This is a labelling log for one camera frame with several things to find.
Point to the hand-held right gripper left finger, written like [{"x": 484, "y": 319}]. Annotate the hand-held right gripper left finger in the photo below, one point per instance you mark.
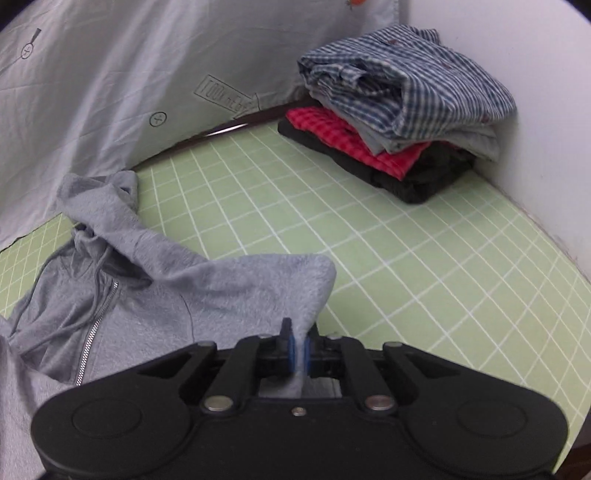
[{"x": 290, "y": 351}]

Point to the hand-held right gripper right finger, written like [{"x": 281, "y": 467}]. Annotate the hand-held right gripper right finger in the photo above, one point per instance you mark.
[{"x": 308, "y": 359}]

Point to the grey zip hoodie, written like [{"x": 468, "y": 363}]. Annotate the grey zip hoodie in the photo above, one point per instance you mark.
[{"x": 161, "y": 286}]

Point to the green grid mat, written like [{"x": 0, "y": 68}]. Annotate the green grid mat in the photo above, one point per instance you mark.
[{"x": 415, "y": 258}]

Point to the black folded garment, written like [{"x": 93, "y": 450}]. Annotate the black folded garment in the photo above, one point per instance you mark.
[{"x": 415, "y": 184}]

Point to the red checked garment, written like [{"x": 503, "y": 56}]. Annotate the red checked garment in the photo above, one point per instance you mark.
[{"x": 332, "y": 129}]

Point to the light grey folded garment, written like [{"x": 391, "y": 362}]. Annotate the light grey folded garment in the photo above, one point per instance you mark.
[{"x": 480, "y": 138}]

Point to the blue checked shirt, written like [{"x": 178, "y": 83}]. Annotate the blue checked shirt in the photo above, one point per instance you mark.
[{"x": 415, "y": 78}]

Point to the grey printed sheet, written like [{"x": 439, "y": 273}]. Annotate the grey printed sheet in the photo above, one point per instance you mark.
[{"x": 138, "y": 60}]

